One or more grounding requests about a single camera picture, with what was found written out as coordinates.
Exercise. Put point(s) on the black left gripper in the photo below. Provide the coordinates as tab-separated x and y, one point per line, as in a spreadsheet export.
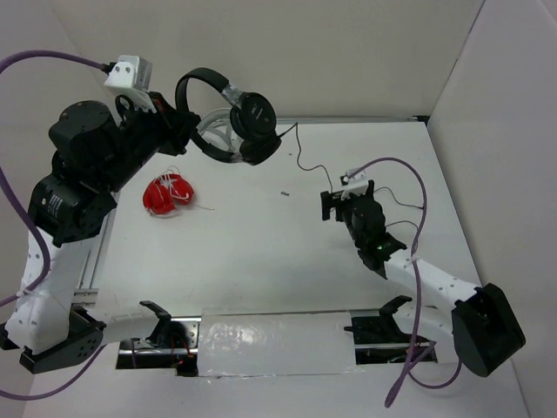
175	126

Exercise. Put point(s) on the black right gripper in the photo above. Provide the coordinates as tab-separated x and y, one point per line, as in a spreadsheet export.
331	200

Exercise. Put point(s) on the black headphones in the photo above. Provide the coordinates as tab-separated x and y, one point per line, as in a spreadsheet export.
251	117

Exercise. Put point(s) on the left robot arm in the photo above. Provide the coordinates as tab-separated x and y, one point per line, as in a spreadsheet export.
97	152

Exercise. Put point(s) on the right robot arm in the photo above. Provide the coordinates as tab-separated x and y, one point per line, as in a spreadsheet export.
468	323

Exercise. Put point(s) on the white headphones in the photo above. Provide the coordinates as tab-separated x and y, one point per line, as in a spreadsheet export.
216	137

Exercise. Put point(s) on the red headphones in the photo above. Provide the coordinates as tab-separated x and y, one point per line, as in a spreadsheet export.
168	192

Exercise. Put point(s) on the white taped cover plate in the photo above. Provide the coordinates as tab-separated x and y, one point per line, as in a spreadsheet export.
260	345

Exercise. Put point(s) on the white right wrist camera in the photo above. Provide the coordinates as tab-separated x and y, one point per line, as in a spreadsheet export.
354	183

